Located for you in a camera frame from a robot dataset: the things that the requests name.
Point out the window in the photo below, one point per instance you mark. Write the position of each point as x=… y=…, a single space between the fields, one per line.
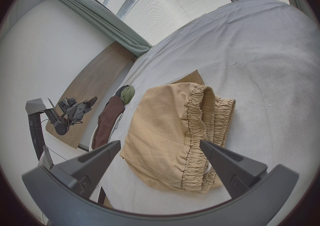
x=175 y=7

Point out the grey-green curtain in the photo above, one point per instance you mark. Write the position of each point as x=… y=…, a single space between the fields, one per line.
x=107 y=19

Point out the tan shorts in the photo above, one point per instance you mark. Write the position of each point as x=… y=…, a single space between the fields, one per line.
x=162 y=132

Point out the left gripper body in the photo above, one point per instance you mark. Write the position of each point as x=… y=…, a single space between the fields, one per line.
x=77 y=110

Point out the brown garment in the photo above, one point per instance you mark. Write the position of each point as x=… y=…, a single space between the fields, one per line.
x=107 y=120

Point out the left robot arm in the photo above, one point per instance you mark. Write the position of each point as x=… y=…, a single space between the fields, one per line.
x=37 y=105

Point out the green garment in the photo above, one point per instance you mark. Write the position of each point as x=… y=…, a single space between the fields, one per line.
x=128 y=95

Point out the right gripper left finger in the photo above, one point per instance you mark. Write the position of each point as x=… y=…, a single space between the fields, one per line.
x=87 y=167

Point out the black garment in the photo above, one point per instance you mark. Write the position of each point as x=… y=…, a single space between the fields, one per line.
x=120 y=91

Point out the bed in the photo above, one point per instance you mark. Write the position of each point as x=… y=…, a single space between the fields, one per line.
x=250 y=70

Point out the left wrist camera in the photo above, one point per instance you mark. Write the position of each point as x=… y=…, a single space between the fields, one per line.
x=72 y=100

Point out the white garment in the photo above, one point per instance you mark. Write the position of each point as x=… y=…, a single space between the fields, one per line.
x=118 y=122

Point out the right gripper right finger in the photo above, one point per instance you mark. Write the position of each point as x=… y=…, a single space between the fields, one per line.
x=232 y=167

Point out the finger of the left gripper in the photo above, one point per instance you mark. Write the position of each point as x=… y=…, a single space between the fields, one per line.
x=93 y=101

